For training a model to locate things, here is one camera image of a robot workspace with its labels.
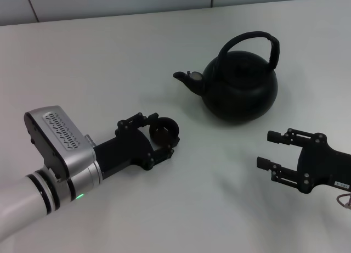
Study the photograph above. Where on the black round teapot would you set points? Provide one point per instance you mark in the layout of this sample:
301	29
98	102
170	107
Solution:
241	99

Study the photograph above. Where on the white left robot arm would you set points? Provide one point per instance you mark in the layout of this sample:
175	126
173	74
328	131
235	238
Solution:
22	195

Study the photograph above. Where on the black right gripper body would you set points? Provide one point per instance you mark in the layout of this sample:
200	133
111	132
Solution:
323	165

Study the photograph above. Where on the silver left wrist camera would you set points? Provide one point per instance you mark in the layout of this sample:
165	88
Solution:
55	137

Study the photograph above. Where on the small black teacup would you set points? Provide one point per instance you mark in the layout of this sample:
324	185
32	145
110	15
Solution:
171	126

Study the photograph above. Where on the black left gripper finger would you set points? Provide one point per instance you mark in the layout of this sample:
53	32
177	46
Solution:
131	122
161	155

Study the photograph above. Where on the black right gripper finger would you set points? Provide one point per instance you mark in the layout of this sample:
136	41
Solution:
290	137
282	173

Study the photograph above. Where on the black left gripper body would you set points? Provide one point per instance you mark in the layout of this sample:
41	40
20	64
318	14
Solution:
123	151

